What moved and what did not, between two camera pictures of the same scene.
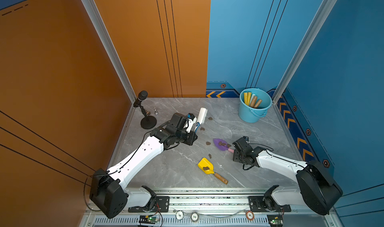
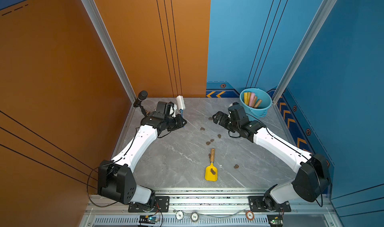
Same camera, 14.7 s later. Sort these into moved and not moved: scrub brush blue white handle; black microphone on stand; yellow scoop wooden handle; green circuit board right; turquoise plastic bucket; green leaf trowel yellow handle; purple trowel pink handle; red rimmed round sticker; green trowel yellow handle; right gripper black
Moved: yellow scoop wooden handle; right gripper black; scrub brush blue white handle; purple trowel pink handle
Not moved: turquoise plastic bucket; green trowel yellow handle; black microphone on stand; green leaf trowel yellow handle; red rimmed round sticker; green circuit board right
